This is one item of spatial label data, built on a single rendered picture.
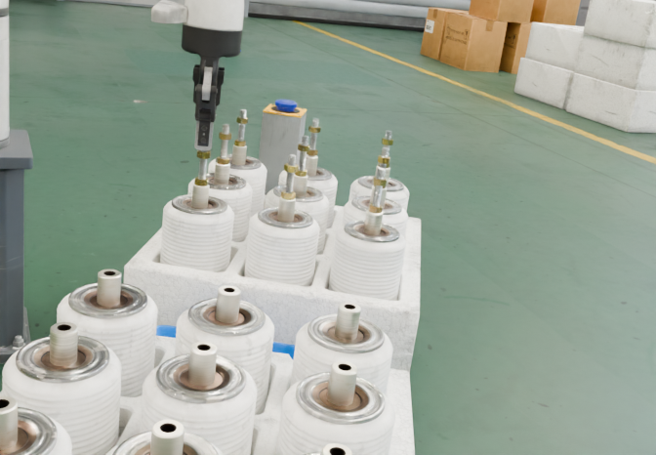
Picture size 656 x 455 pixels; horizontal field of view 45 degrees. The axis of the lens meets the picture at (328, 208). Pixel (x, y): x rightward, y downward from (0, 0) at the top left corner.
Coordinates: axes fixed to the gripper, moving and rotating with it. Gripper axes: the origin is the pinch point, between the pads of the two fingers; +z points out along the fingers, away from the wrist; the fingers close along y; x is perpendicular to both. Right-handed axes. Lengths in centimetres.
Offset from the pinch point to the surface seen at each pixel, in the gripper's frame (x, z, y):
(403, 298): -27.9, 17.0, -9.9
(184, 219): 1.5, 10.6, -4.4
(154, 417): 0.8, 11.9, -48.0
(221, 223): -3.2, 10.9, -3.7
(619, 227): -107, 35, 84
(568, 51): -159, 8, 264
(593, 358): -68, 35, 11
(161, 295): 3.7, 20.5, -7.1
